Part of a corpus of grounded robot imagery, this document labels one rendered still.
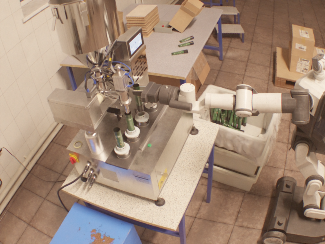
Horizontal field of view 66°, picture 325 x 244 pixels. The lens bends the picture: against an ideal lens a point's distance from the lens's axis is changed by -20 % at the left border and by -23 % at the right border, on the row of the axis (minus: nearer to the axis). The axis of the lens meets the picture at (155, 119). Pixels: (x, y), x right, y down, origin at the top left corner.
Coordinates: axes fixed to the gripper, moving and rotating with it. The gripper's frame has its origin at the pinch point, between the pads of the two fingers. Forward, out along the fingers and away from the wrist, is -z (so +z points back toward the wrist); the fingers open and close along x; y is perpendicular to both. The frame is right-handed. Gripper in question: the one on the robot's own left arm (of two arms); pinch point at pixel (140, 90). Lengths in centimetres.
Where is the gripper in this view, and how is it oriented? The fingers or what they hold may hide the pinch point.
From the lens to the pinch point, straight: 144.7
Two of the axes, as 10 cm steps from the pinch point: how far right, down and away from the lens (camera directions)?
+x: -3.9, 6.5, -6.5
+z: 9.1, 1.8, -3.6
